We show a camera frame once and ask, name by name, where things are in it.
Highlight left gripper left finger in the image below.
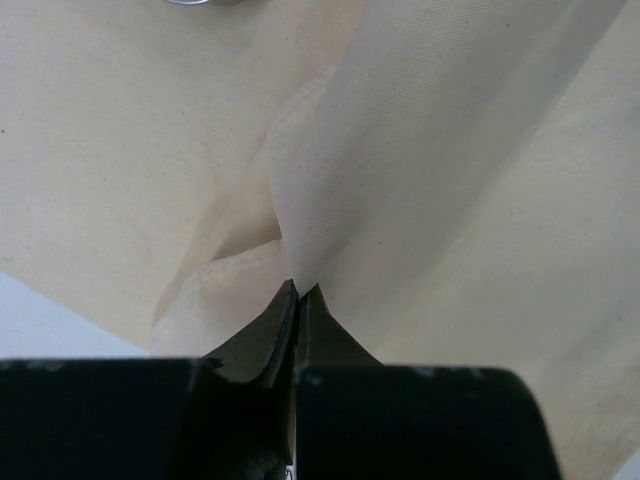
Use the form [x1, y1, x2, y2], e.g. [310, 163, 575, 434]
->
[1, 282, 298, 479]

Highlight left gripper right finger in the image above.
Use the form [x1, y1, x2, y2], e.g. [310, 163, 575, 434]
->
[294, 288, 561, 479]

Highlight metal instrument tray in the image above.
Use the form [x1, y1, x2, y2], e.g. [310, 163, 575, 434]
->
[166, 0, 220, 6]

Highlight beige cloth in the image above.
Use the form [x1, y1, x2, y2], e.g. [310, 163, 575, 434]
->
[1, 1, 639, 479]

